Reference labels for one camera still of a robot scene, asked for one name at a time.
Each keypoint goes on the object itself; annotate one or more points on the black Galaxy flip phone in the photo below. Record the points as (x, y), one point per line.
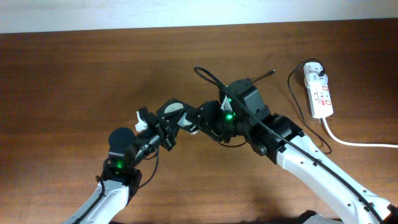
(174, 106)

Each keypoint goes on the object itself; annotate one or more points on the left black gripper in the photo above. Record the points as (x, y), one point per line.
(168, 126)

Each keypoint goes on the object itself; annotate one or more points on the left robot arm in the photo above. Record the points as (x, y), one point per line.
(120, 179)

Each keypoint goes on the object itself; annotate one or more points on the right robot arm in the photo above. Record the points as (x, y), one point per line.
(240, 111)

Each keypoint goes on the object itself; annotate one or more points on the white USB charger plug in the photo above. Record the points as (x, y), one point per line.
(315, 74)

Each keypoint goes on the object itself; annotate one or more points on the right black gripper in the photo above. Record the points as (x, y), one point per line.
(208, 121)

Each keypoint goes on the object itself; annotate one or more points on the white power strip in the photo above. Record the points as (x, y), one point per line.
(320, 101)

